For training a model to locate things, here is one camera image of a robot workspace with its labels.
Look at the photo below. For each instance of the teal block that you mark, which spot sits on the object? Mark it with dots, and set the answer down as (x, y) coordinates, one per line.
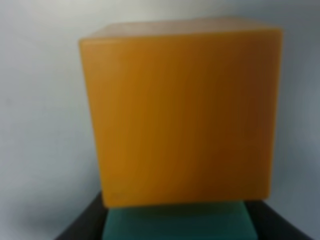
(196, 221)

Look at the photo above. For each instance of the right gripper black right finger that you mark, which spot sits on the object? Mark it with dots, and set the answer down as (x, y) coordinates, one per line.
(269, 225)

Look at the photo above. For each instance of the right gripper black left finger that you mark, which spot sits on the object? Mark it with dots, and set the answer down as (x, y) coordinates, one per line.
(90, 223)

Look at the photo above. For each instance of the orange block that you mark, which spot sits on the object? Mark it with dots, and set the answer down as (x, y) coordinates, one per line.
(183, 111)

